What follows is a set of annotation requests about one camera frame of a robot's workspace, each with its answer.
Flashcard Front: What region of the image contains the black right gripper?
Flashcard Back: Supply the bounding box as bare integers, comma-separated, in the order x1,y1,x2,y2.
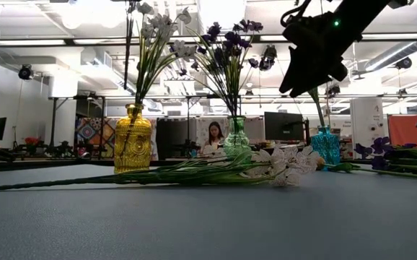
278,10,362,98

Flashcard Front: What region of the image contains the white artificial flower bunch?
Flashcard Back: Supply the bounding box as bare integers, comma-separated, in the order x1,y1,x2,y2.
120,1,197,160
0,144,321,192

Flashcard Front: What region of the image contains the blue glass vase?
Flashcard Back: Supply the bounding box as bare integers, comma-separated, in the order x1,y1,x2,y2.
310,125,341,166

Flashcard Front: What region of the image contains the green glass vase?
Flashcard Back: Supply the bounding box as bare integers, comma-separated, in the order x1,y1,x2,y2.
222,115,252,157

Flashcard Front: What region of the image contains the yellow glass vase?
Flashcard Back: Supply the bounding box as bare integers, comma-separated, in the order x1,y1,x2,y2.
113,103,152,174

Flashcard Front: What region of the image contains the black computer monitor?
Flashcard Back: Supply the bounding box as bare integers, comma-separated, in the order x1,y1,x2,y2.
263,111,305,142

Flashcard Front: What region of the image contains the white pillar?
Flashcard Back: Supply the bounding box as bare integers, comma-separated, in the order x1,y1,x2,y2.
349,96,385,150

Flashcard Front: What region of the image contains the person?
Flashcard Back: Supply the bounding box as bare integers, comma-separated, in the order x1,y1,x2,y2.
203,121,227,152

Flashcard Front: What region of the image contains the orange partition panel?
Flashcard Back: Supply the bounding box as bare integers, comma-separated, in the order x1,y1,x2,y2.
387,113,417,147

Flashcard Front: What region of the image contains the black partition panel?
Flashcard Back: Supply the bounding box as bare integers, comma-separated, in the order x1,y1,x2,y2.
155,118,197,158

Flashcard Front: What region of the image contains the colourful patterned quilt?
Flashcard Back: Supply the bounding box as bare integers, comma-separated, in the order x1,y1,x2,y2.
74,117,116,147

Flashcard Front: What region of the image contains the black aluminium table frame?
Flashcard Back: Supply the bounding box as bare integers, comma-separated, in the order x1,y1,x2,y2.
0,157,209,173

